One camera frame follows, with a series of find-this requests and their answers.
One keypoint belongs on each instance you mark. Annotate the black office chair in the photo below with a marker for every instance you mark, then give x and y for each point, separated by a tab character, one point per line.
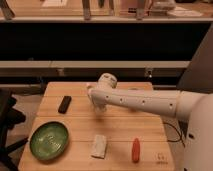
9	117

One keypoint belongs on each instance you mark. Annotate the white sponge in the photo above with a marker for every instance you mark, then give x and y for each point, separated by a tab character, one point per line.
99	147

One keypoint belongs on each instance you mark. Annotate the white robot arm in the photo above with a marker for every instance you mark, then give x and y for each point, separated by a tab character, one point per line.
196	109

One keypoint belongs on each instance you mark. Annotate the orange carrot toy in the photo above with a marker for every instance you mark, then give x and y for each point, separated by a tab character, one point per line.
136	150

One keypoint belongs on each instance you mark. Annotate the black rectangular block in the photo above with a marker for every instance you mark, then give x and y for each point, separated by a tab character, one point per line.
64	104

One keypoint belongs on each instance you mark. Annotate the green bowl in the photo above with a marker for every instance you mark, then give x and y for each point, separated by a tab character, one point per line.
49	141

